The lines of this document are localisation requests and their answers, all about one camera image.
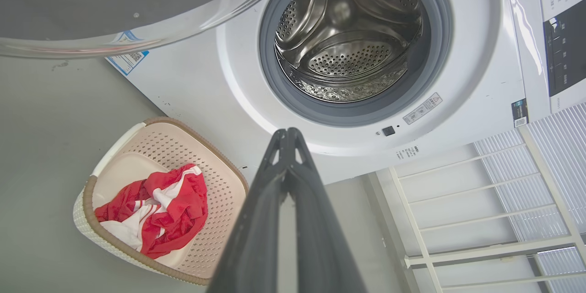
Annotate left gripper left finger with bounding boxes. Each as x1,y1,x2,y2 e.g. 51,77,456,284
206,128,289,293

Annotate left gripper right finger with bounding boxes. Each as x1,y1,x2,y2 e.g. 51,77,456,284
288,127,368,293

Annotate round black glass washer door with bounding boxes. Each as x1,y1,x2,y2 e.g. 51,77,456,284
0,0,300,59

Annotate white front-load washing machine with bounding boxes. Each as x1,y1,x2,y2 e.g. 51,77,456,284
106,0,586,186

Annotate beige perforated laundry basket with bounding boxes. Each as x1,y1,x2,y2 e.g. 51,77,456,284
72,117,250,286

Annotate red and white garment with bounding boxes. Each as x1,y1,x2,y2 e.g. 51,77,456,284
94,163,209,260

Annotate small printed text sticker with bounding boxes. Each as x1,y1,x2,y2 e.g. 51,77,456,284
395,145,420,161

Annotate white warning triangle sticker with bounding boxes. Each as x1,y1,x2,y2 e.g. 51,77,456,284
403,92,443,125

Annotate perforated steel washer drum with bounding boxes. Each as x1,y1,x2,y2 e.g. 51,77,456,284
275,0,424,103

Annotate blue energy label sticker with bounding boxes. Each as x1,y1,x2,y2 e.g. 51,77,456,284
106,31,150,76

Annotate small dark QR sticker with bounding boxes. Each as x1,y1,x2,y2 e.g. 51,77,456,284
511,98,530,128

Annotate black washer control panel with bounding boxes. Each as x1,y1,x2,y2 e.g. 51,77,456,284
543,0,586,98

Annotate white metal frame rack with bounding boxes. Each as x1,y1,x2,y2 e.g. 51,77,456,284
366,102,586,293

